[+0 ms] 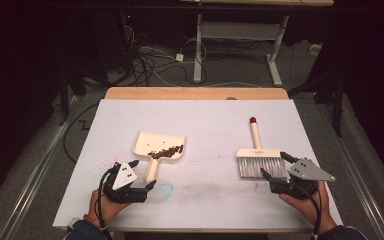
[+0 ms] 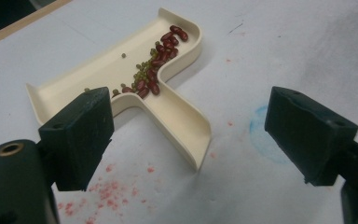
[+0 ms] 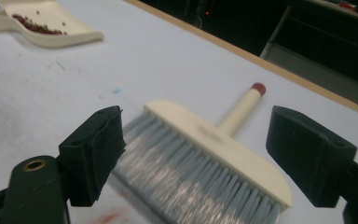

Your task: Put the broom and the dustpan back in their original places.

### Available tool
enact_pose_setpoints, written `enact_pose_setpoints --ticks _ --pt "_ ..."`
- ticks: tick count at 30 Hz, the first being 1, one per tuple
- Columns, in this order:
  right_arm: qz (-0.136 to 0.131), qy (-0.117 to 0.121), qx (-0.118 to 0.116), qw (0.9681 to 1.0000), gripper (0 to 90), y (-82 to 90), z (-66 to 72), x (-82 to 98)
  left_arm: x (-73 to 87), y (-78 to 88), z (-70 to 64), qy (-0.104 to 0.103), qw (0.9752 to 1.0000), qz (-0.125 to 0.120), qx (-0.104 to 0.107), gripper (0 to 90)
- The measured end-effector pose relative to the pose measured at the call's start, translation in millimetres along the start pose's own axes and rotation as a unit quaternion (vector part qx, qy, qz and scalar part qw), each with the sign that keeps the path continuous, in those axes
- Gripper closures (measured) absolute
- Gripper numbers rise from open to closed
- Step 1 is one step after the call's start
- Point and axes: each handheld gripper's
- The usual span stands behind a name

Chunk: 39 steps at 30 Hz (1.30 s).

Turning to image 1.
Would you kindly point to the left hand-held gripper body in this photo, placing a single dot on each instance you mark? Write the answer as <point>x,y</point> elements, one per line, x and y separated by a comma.
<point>123,181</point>

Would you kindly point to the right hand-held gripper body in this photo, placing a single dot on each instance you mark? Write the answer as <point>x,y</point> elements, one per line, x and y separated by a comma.
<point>308,173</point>

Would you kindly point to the cream plastic dustpan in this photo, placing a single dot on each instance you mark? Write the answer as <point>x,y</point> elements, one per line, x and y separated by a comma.
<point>160,146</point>

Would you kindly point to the pile of red beans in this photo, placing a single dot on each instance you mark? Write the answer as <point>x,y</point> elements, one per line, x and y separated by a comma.
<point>166,152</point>

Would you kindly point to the person's left hand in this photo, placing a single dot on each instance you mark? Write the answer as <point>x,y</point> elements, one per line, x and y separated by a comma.
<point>108,208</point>

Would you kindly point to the person's right hand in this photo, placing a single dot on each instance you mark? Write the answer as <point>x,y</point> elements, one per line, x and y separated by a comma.
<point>308,210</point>

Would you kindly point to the black metal stand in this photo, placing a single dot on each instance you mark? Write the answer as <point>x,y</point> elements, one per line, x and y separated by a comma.
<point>337,100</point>
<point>63,96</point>

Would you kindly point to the white sheet table cover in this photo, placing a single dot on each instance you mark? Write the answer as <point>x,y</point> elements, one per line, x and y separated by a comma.
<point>213,120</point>

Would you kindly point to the wooden table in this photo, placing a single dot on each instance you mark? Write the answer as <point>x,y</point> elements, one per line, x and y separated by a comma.
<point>196,93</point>

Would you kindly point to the small white floor box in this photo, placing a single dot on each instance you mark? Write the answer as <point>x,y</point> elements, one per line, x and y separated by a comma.
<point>315,49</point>

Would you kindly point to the white power adapter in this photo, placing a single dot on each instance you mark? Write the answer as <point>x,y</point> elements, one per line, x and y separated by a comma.
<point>179,57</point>

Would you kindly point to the metal floor rail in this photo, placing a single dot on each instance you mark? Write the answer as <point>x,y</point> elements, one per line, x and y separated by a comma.
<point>366,196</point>
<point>30,186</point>

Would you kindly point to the white metal desk frame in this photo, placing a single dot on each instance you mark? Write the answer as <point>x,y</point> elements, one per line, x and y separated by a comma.
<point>238,30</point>

